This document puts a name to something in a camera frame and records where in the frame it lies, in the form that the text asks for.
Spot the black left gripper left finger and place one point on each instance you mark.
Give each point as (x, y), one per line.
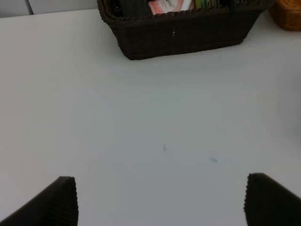
(56, 205)

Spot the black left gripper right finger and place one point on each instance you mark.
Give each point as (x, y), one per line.
(268, 203)

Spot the dark green ink bottle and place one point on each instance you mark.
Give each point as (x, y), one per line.
(202, 4)

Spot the pink bottle white cap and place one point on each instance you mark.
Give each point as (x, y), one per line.
(166, 6)

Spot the orange wicker basket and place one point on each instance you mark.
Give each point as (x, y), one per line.
(287, 14)

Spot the dark brown wicker basket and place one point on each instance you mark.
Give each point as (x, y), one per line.
(181, 32)

